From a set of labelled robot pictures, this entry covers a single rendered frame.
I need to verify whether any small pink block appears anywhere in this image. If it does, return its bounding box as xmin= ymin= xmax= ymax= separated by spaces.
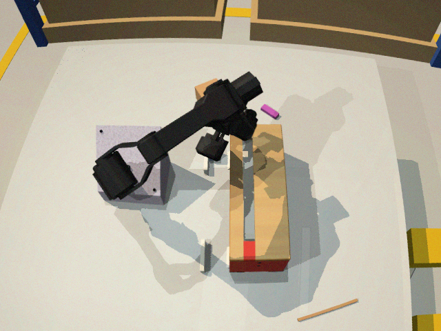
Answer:
xmin=261 ymin=104 xmax=279 ymax=119

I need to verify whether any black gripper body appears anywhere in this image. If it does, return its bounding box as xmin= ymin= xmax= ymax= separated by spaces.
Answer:
xmin=196 ymin=120 xmax=232 ymax=161

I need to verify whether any tan rectangular block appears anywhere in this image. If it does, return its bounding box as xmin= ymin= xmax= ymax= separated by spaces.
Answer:
xmin=195 ymin=79 xmax=218 ymax=100

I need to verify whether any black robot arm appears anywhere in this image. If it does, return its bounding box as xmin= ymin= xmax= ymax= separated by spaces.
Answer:
xmin=93 ymin=71 xmax=263 ymax=200

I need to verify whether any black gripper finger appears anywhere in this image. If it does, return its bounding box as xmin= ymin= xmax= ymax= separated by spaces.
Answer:
xmin=205 ymin=133 xmax=229 ymax=148

